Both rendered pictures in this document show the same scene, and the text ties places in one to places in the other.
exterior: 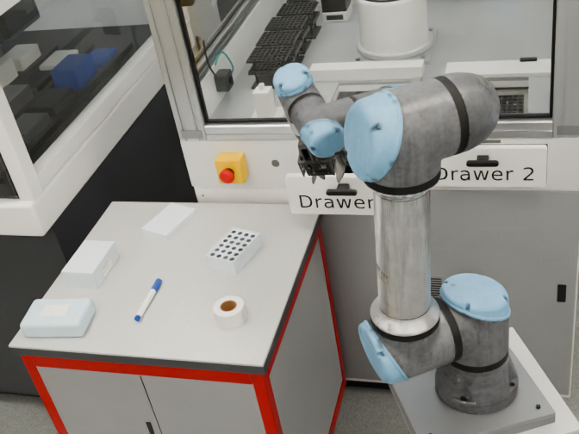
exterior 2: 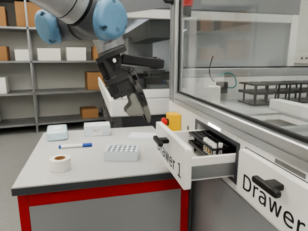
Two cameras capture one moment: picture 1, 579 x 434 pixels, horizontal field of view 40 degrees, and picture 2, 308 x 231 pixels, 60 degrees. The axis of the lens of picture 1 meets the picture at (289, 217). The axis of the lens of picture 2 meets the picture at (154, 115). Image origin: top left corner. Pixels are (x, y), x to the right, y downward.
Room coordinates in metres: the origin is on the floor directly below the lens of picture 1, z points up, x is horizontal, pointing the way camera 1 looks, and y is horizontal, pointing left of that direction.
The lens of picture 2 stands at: (1.14, -0.73, 1.14)
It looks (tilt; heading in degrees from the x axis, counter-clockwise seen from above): 12 degrees down; 56
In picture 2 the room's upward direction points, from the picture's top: straight up
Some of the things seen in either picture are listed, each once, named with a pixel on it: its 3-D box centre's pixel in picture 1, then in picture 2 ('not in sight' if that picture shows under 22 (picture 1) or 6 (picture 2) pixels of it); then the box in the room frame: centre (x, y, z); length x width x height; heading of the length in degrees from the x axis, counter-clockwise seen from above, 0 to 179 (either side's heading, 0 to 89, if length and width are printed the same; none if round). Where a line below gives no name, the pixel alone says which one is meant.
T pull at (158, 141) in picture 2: (342, 189); (162, 140); (1.57, -0.14, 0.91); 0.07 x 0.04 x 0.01; 70
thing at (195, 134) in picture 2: not in sight; (202, 140); (1.69, -0.18, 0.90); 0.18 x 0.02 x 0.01; 70
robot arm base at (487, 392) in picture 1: (476, 364); not in sight; (1.02, -0.29, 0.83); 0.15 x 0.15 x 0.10
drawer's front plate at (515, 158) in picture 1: (483, 165); (281, 199); (1.61, -0.48, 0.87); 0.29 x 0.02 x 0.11; 70
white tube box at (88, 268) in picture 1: (90, 263); (97, 128); (1.64, 0.51, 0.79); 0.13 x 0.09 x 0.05; 158
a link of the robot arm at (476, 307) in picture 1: (471, 317); not in sight; (1.03, -0.28, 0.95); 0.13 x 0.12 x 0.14; 105
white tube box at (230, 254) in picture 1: (233, 250); (122, 152); (1.59, 0.15, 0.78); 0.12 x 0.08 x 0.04; 144
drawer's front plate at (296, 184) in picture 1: (345, 194); (170, 150); (1.60, -0.14, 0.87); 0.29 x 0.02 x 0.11; 70
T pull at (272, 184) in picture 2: (482, 160); (271, 185); (1.58, -0.47, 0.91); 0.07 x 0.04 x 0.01; 70
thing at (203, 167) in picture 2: not in sight; (234, 147); (1.79, -0.22, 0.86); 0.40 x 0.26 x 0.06; 160
